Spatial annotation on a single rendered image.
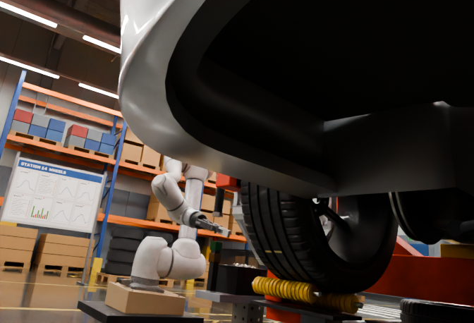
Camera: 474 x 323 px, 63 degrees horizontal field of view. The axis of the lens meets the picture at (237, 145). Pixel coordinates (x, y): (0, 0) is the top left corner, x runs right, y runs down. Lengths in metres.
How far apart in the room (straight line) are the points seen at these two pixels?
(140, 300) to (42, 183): 5.35
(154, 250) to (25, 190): 5.18
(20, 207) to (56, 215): 0.54
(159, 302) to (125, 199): 10.39
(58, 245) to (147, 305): 8.69
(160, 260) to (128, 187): 10.36
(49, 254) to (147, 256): 8.56
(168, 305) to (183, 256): 0.27
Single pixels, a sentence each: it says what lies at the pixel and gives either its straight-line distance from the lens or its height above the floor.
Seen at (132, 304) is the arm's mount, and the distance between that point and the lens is 2.06.
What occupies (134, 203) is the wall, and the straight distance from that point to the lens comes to 12.52.
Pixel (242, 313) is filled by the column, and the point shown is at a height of 0.37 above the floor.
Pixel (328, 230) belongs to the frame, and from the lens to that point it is 1.72.
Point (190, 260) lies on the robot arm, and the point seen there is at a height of 0.57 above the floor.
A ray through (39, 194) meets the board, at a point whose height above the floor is 1.35.
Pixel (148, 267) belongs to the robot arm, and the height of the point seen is 0.51.
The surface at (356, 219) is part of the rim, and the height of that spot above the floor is 0.79.
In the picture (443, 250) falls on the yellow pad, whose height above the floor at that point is 0.71.
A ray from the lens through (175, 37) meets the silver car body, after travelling 0.42.
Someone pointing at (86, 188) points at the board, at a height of 1.58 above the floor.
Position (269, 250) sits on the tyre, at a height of 0.62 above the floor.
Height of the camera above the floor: 0.56
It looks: 17 degrees up
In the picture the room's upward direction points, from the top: 6 degrees clockwise
